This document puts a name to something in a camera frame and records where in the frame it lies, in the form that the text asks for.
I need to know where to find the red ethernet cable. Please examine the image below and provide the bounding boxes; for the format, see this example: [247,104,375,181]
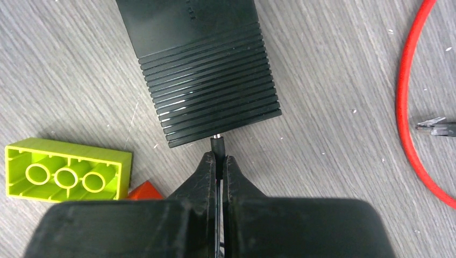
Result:
[395,0,456,210]

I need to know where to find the green lego brick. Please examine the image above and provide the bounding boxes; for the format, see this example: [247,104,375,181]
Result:
[5,138,133,203]

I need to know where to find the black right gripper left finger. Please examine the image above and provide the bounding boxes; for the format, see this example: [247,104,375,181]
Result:
[167,152,217,257]

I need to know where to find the black power adapter with cord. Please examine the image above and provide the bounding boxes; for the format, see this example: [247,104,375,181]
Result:
[210,134,226,257]

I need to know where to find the black network switch box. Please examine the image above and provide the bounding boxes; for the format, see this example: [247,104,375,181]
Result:
[117,1,282,148]

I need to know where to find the orange-red cube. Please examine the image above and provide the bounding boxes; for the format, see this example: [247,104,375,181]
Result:
[127,181,163,200]

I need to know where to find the black ethernet cable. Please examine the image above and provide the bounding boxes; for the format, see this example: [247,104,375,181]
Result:
[415,117,456,138]

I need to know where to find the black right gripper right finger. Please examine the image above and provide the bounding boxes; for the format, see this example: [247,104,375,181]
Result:
[222,156,267,257]

